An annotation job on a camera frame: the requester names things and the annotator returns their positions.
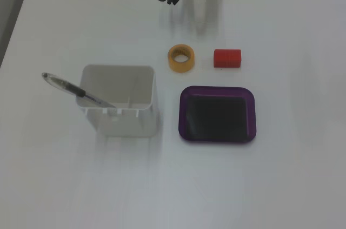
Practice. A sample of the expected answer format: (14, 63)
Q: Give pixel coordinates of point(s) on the clear black ballpoint pen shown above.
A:
(67, 86)

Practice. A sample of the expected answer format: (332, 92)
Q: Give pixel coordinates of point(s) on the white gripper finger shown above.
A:
(200, 4)

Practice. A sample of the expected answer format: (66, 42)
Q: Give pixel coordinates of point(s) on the red rectangular block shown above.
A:
(227, 58)

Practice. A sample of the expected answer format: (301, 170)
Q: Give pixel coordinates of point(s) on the white plastic pen holder box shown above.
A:
(127, 123)

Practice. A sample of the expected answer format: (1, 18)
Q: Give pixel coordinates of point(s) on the yellow masking tape roll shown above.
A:
(181, 67)

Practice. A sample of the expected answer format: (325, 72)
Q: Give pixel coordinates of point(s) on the purple metal tray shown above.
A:
(216, 115)

